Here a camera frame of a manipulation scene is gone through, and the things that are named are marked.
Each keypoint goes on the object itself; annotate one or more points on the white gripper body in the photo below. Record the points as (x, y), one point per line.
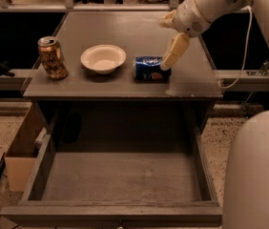
(190, 19)

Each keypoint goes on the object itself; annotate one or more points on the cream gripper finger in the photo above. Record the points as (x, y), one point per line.
(177, 47)
(166, 21)

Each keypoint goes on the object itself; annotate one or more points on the blue pepsi can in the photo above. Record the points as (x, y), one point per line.
(148, 68)

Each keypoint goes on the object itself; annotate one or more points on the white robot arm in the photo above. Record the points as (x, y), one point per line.
(246, 189)

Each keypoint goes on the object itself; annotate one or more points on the gold beverage can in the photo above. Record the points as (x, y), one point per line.
(51, 57)

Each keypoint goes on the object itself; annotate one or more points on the grey open top drawer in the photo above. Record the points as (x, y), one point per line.
(162, 186)

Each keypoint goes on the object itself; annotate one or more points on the white paper bowl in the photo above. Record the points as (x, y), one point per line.
(103, 59)

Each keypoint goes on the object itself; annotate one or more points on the grey cabinet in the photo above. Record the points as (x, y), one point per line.
(117, 105)

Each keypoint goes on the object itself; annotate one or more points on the cardboard box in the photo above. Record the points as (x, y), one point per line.
(22, 152)

